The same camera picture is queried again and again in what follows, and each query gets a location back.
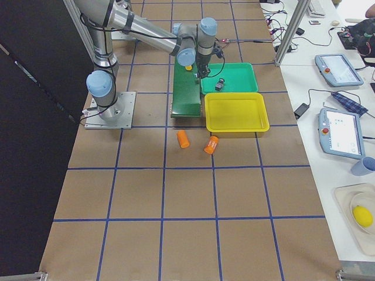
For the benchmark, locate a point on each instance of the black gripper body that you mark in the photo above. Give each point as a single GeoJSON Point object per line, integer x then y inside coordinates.
{"type": "Point", "coordinates": [202, 62]}

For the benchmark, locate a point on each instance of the green push button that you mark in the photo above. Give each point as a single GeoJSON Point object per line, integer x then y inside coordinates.
{"type": "Point", "coordinates": [220, 84]}
{"type": "Point", "coordinates": [196, 78]}

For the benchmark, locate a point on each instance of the orange 4680 battery cylinder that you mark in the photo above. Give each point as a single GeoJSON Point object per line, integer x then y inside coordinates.
{"type": "Point", "coordinates": [211, 145]}

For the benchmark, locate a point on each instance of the plain orange cylinder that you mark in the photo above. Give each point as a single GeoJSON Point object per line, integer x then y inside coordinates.
{"type": "Point", "coordinates": [183, 139]}

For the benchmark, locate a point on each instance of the green plastic tray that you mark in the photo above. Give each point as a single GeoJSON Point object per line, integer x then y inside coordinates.
{"type": "Point", "coordinates": [238, 77]}

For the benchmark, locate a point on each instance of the green conveyor belt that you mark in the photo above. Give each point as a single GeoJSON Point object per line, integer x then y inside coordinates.
{"type": "Point", "coordinates": [186, 94]}

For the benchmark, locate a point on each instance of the yellow plastic tray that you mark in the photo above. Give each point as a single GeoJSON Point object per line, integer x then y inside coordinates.
{"type": "Point", "coordinates": [235, 112]}

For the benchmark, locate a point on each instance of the black power adapter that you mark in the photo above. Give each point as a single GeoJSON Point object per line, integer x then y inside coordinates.
{"type": "Point", "coordinates": [301, 110]}

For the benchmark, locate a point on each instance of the teach pendant far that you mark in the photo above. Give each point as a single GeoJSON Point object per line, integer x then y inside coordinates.
{"type": "Point", "coordinates": [337, 70]}

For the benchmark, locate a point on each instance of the teach pendant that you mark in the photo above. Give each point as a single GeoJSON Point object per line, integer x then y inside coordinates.
{"type": "Point", "coordinates": [340, 133]}
{"type": "Point", "coordinates": [337, 70]}

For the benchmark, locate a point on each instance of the blue checked cloth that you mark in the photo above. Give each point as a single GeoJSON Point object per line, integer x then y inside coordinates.
{"type": "Point", "coordinates": [349, 104]}

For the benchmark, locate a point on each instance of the teach pendant near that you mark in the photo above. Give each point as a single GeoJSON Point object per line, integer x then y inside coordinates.
{"type": "Point", "coordinates": [340, 133]}

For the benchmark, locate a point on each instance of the beige tray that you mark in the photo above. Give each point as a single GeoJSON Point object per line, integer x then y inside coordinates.
{"type": "Point", "coordinates": [343, 196]}

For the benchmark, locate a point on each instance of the blue cup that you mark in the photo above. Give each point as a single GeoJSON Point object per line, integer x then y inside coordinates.
{"type": "Point", "coordinates": [363, 167]}

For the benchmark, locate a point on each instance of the white bowl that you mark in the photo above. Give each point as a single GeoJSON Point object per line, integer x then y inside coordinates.
{"type": "Point", "coordinates": [365, 199]}

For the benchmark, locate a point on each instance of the yellow lemon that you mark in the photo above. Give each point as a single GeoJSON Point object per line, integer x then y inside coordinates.
{"type": "Point", "coordinates": [362, 216]}

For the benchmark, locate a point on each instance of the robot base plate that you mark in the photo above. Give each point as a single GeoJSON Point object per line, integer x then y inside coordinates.
{"type": "Point", "coordinates": [120, 36]}
{"type": "Point", "coordinates": [118, 116]}

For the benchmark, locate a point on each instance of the aluminium frame post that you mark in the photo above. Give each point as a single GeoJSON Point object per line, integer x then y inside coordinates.
{"type": "Point", "coordinates": [297, 16]}

